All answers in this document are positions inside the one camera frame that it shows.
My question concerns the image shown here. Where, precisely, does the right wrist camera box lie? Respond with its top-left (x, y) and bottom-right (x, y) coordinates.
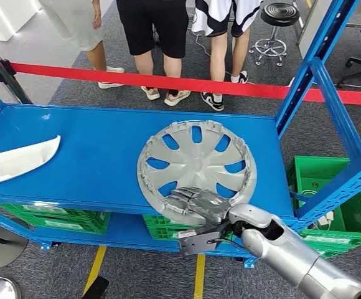
top-left (177, 228), bottom-right (231, 257)

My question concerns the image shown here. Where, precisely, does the red barrier belt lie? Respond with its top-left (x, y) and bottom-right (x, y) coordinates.
top-left (0, 62), bottom-right (361, 107)

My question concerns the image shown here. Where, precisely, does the person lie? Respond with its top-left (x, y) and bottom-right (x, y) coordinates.
top-left (191, 0), bottom-right (262, 112)
top-left (38, 0), bottom-right (125, 90)
top-left (116, 0), bottom-right (191, 107)

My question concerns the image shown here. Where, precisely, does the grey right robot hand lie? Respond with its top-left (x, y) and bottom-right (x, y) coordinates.
top-left (165, 186), bottom-right (232, 226)

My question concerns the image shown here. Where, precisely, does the blue metal shelf rack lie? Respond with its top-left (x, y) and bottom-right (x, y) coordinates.
top-left (0, 0), bottom-right (361, 270)

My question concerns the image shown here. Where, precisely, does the thin black pole stand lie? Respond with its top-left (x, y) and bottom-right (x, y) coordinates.
top-left (0, 224), bottom-right (30, 270)

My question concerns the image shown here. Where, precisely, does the dark left robot hand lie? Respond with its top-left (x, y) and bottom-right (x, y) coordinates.
top-left (82, 275), bottom-right (110, 299)

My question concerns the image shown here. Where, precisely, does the black round stool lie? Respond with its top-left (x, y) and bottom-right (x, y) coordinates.
top-left (248, 2), bottom-right (300, 67)

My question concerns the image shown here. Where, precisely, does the white panel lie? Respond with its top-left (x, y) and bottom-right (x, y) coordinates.
top-left (297, 0), bottom-right (329, 59)

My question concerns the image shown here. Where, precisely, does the white plastic car trim part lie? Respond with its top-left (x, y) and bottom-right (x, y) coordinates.
top-left (0, 135), bottom-right (61, 188)

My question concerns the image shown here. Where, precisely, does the grey plastic wheel hubcap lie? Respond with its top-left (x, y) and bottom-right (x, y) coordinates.
top-left (136, 120), bottom-right (257, 226)

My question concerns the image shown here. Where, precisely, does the green plastic crate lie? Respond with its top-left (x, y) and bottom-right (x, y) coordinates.
top-left (286, 155), bottom-right (361, 260)
top-left (143, 214), bottom-right (206, 242)
top-left (0, 203), bottom-right (111, 236)

